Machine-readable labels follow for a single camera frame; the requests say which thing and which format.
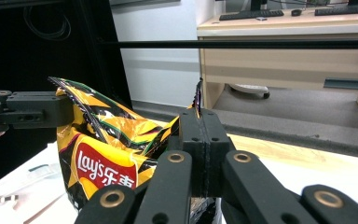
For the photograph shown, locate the white table board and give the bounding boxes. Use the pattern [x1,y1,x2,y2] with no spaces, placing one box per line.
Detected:
[0,140,358,224]

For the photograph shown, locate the black horizontal frame bar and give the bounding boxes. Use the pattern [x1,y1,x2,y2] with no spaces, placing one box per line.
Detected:
[100,38,358,50]

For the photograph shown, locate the black curtain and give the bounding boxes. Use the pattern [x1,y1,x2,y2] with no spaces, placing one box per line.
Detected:
[0,0,132,191]

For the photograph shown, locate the coiled black cable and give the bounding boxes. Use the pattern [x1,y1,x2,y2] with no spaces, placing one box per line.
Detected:
[22,5,73,42]

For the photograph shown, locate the black keyboard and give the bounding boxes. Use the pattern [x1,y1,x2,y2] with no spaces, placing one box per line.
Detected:
[218,8,285,22]
[313,3,358,17]

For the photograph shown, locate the yellow black chips bag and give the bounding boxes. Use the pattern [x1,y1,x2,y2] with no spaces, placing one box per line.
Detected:
[48,76,224,224]

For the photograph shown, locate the white cabinet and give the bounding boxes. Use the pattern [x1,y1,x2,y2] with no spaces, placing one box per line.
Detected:
[109,0,202,109]

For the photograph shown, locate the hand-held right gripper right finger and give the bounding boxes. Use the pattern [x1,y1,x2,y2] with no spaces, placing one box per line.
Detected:
[201,108,236,199]

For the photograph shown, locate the light wooden desk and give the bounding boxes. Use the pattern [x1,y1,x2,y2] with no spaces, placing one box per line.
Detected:
[196,5,358,142]

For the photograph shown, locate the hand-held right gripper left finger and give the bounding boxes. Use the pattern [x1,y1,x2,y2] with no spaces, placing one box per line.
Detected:
[167,108,207,199]

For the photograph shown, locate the wooden table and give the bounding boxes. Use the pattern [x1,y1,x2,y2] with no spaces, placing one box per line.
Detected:
[154,119,358,175]

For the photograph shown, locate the clear plastic tray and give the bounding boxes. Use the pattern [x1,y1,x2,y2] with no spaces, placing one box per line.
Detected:
[0,161,67,224]

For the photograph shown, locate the flat wheeled base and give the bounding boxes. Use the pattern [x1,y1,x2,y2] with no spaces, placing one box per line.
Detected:
[228,82,271,101]

